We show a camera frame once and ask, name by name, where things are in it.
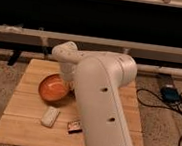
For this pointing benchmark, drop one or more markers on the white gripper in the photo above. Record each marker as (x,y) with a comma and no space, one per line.
(67,72)

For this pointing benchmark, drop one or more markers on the orange ceramic bowl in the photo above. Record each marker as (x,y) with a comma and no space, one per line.
(53,88)

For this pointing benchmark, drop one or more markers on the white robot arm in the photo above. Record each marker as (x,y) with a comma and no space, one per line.
(97,77)

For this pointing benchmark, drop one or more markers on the white rectangular sponge block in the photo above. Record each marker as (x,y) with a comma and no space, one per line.
(50,116)

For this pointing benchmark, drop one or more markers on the black stand leg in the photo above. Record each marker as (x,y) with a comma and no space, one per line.
(14,57)

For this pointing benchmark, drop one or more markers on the brown snack bar packet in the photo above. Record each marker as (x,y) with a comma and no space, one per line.
(74,127)

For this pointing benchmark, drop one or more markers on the wooden table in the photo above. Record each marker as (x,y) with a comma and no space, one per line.
(20,122)

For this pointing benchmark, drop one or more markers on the black power adapter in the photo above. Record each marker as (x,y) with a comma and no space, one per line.
(170,94)

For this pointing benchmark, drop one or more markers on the white shelf rail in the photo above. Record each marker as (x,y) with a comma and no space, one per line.
(124,44)

